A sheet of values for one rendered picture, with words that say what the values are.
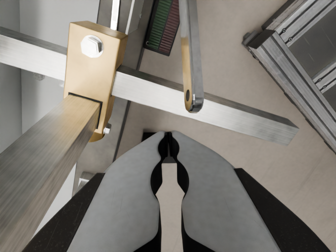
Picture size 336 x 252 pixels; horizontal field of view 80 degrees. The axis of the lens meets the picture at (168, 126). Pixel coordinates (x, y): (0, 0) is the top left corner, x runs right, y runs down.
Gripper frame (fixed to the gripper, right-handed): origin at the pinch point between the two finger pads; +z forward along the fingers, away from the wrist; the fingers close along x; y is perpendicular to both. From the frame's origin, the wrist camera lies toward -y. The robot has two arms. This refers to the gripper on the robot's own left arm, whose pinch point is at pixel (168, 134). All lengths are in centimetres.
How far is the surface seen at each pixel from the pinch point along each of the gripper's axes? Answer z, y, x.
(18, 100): 32.3, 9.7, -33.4
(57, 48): 13.2, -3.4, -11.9
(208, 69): 95, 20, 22
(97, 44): 10.0, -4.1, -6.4
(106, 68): 11.0, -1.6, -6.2
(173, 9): 25.2, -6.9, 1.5
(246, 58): 95, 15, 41
